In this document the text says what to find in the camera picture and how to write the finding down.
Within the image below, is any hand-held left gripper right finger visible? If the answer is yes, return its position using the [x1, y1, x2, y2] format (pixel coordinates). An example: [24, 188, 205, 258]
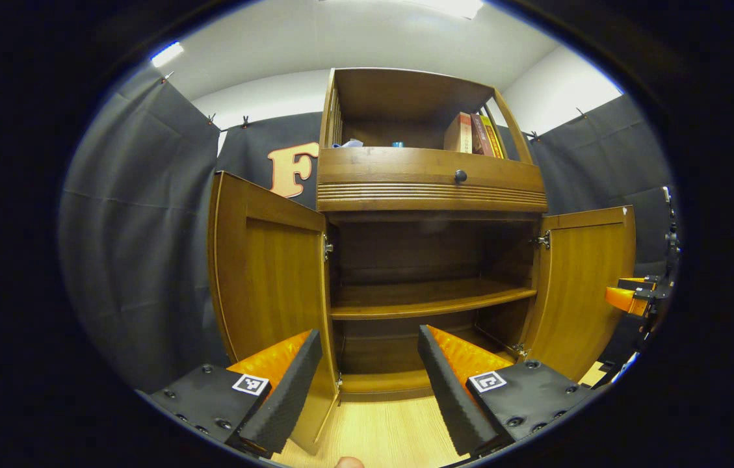
[417, 324, 601, 458]

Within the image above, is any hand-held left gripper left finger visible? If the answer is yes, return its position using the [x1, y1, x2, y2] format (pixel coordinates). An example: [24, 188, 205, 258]
[136, 328, 323, 459]

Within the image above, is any wooden cabinet door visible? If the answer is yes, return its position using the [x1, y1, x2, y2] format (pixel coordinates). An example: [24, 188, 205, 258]
[519, 205, 637, 382]
[207, 171, 341, 456]

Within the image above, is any wooden cabinet shelf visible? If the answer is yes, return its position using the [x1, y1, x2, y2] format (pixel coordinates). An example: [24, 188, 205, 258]
[331, 278, 538, 320]

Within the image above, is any yellow book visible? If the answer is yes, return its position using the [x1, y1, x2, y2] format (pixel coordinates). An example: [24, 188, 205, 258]
[480, 115, 506, 159]

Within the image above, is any black backdrop cloth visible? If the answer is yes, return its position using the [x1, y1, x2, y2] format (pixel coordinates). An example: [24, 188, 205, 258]
[58, 62, 679, 391]

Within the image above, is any maroon book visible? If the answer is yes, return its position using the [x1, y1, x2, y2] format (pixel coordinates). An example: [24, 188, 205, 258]
[471, 114, 496, 157]

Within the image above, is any tan book with red spine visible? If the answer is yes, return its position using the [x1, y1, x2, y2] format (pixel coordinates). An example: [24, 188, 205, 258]
[443, 112, 473, 154]

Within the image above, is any wooden drawer front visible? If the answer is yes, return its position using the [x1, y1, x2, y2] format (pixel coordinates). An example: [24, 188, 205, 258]
[318, 148, 546, 196]

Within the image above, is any small ceiling light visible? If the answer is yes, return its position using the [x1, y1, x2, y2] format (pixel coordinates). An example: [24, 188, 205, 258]
[150, 41, 185, 68]

